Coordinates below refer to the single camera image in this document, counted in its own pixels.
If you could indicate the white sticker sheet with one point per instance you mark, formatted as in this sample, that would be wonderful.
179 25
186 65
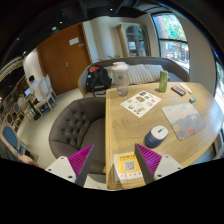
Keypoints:
141 103

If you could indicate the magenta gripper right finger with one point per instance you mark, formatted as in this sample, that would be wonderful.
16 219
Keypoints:
153 165

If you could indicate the black and red backpack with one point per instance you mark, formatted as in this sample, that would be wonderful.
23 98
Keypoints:
97 79

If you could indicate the white chair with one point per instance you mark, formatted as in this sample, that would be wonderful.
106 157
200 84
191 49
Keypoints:
46 95

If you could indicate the pastel illustrated mouse pad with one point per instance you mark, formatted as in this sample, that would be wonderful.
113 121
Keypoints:
184 119

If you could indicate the yellow QR code sign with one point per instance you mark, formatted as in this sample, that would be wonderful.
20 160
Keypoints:
126 167

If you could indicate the white and blue computer mouse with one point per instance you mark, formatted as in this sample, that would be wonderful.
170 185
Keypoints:
155 136

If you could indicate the clear plastic shaker bottle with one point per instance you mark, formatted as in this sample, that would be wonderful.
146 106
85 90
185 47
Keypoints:
119 70

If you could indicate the small teal eraser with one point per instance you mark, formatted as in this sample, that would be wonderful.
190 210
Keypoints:
192 100

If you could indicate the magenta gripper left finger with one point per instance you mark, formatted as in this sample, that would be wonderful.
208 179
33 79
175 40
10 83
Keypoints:
75 167

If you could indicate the green drink can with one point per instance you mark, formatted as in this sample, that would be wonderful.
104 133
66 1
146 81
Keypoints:
163 81

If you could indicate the seated person in white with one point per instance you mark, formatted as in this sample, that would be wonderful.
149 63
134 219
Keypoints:
34 88

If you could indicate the blue round chair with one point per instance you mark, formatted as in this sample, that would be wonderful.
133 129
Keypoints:
10 136

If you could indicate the grey tufted armchair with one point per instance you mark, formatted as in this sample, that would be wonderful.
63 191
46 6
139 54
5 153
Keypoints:
79 125

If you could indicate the black makeup palette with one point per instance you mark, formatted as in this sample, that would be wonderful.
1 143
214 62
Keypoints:
178 90

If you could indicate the wooden door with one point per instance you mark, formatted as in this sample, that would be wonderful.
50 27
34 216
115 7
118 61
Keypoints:
64 56

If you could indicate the grey sofa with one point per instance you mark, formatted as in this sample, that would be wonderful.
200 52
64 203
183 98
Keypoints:
175 72

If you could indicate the striped cushion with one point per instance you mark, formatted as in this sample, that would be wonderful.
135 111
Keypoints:
140 73

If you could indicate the cream pen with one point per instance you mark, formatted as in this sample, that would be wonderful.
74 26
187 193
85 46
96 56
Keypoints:
186 88

